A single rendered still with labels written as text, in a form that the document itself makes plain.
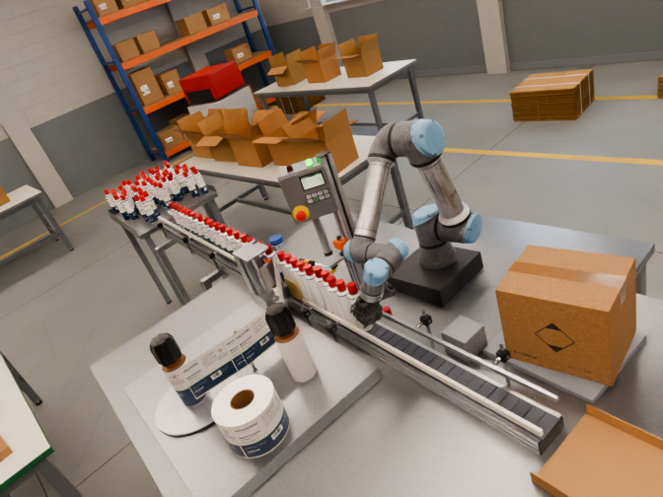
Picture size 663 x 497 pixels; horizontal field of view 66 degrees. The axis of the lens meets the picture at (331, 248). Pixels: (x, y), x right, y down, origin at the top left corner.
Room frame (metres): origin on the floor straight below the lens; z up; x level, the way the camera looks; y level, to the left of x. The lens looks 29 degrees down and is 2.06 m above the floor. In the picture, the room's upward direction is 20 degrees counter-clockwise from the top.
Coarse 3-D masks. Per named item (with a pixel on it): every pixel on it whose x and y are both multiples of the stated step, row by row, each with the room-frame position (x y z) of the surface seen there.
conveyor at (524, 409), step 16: (304, 304) 1.77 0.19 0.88; (384, 336) 1.41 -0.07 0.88; (400, 336) 1.38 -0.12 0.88; (416, 352) 1.28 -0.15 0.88; (432, 352) 1.25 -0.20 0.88; (416, 368) 1.21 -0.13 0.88; (432, 368) 1.18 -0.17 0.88; (448, 368) 1.16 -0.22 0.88; (464, 384) 1.08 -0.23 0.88; (480, 384) 1.06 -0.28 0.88; (496, 400) 0.98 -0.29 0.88; (512, 400) 0.97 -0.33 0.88; (528, 416) 0.90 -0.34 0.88; (544, 416) 0.88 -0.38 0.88; (528, 432) 0.86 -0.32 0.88; (544, 432) 0.84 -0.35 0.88
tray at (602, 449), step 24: (576, 432) 0.84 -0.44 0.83; (600, 432) 0.82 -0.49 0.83; (624, 432) 0.80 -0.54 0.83; (552, 456) 0.80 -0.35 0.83; (576, 456) 0.78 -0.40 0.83; (600, 456) 0.76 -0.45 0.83; (624, 456) 0.74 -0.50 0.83; (648, 456) 0.72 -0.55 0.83; (552, 480) 0.74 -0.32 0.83; (576, 480) 0.72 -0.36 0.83; (600, 480) 0.70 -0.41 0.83; (624, 480) 0.69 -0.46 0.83; (648, 480) 0.67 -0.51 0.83
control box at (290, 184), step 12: (300, 168) 1.68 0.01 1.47; (312, 168) 1.65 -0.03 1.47; (288, 180) 1.66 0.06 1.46; (288, 192) 1.66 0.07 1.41; (300, 192) 1.65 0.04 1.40; (288, 204) 1.67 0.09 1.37; (300, 204) 1.66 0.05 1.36; (312, 204) 1.65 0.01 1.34; (324, 204) 1.65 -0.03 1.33; (312, 216) 1.65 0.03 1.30
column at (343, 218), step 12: (324, 156) 1.65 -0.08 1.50; (324, 168) 1.65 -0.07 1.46; (336, 180) 1.66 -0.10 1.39; (336, 192) 1.65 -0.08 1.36; (336, 204) 1.64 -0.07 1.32; (336, 216) 1.67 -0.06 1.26; (348, 216) 1.66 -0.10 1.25; (348, 228) 1.65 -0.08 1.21; (348, 240) 1.64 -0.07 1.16; (360, 264) 1.65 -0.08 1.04; (360, 276) 1.65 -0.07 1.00
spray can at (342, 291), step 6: (336, 282) 1.53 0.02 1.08; (342, 282) 1.51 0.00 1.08; (342, 288) 1.51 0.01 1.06; (336, 294) 1.52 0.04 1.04; (342, 294) 1.50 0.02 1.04; (342, 300) 1.50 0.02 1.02; (348, 300) 1.50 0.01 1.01; (342, 306) 1.51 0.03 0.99; (348, 306) 1.50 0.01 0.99; (348, 312) 1.50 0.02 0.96; (348, 318) 1.50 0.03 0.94; (354, 318) 1.50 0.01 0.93; (354, 324) 1.50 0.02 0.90
